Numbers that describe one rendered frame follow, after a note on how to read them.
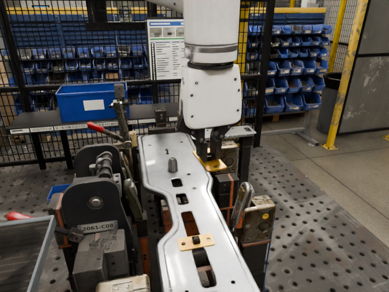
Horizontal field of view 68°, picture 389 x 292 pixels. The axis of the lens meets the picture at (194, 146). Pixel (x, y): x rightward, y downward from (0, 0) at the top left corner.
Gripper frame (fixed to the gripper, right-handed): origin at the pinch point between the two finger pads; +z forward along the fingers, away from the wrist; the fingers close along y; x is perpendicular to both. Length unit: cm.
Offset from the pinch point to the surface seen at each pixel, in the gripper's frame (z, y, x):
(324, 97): 84, 260, 234
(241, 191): 17.5, 12.1, 7.2
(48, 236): 9.1, -28.9, -3.0
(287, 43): 12, 173, 209
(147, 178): 26.1, -6.1, 34.8
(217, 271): 25.8, -0.2, -6.0
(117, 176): 10.2, -16.4, 12.7
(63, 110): 18, -31, 90
